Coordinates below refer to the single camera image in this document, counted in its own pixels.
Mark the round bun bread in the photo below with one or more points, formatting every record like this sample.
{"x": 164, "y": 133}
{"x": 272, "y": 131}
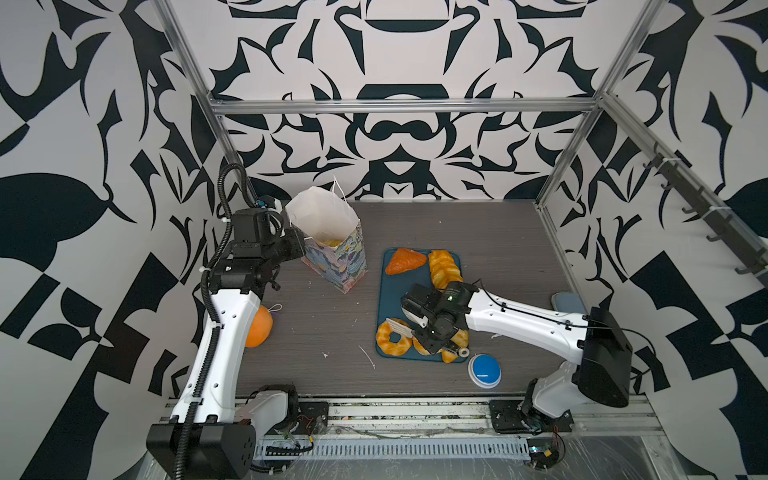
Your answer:
{"x": 419, "y": 348}

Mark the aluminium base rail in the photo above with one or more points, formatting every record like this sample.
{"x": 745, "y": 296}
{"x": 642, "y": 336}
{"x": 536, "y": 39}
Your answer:
{"x": 415, "y": 428}

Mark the metal tongs white tips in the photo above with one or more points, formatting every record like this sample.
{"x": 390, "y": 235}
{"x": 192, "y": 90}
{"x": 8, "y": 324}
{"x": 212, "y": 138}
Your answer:
{"x": 403, "y": 329}

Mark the orange triangular bread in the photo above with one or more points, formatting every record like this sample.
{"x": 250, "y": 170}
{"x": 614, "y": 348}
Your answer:
{"x": 405, "y": 260}

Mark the donut bread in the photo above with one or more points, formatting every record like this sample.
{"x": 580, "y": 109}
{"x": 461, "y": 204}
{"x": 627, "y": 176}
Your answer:
{"x": 391, "y": 343}

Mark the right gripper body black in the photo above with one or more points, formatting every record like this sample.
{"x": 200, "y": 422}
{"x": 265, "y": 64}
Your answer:
{"x": 431, "y": 336}

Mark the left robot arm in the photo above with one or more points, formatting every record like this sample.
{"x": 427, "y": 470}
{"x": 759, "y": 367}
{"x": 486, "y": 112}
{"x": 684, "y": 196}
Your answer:
{"x": 207, "y": 435}

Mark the light blue push button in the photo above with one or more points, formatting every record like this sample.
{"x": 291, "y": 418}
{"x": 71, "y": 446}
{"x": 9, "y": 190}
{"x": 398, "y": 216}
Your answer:
{"x": 568, "y": 302}

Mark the long braided bread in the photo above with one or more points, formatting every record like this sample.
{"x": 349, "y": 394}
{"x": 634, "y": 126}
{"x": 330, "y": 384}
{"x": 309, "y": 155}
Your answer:
{"x": 443, "y": 269}

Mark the teal tray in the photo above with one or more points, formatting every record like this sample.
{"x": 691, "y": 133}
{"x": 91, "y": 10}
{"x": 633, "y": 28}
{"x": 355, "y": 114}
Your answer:
{"x": 393, "y": 288}

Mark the orange fake fruit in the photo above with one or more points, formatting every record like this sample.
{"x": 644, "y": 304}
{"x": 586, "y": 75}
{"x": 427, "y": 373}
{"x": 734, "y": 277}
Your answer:
{"x": 260, "y": 328}

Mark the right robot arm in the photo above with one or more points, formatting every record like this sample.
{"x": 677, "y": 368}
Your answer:
{"x": 595, "y": 351}

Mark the croissant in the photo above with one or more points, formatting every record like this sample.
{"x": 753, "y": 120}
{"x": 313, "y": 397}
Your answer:
{"x": 461, "y": 338}

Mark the floral paper bag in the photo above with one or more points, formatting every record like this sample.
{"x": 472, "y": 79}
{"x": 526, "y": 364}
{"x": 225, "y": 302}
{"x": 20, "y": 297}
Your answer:
{"x": 333, "y": 235}

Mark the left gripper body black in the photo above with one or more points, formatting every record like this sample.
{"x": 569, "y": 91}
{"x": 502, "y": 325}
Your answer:
{"x": 280, "y": 246}

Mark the wall hook rack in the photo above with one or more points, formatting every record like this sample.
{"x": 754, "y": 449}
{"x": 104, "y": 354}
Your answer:
{"x": 702, "y": 203}

